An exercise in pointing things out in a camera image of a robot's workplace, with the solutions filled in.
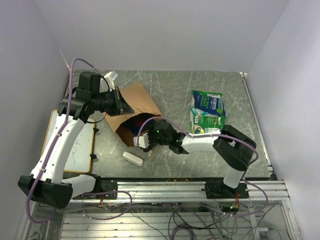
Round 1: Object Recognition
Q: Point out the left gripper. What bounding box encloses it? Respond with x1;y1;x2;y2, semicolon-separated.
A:
91;86;135;117

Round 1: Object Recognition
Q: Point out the brown paper bag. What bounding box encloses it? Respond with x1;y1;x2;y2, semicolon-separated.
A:
105;82;162;147

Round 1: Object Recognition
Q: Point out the blue Burts spicy bag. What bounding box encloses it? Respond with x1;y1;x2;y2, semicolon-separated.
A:
128;116;147;136

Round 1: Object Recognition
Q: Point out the green snack bag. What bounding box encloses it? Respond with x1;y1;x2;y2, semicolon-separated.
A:
190;114;226;134

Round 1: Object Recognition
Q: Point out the blue Burts chips bag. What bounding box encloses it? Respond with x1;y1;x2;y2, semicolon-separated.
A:
191;90;226;117

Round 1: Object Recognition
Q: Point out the green Cheetos chips bag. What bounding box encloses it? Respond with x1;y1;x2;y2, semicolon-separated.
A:
190;90;226;134

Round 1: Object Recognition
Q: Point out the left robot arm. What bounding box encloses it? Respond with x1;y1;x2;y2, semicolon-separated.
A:
18;71;134;209

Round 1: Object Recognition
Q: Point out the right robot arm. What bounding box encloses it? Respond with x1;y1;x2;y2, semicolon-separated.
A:
139;120;259;198

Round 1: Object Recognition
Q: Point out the white eraser block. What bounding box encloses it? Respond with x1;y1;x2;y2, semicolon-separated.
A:
122;151;144;167

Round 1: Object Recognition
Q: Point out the small whiteboard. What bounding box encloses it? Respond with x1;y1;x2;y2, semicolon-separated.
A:
41;109;96;173

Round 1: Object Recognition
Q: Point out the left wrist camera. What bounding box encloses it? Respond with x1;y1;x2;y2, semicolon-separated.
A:
104;70;118;90

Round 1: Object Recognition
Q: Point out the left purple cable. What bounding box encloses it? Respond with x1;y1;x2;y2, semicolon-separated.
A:
25;58;103;223

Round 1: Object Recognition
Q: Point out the aluminium rail frame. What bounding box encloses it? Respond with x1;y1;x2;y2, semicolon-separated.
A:
29;176;291;203

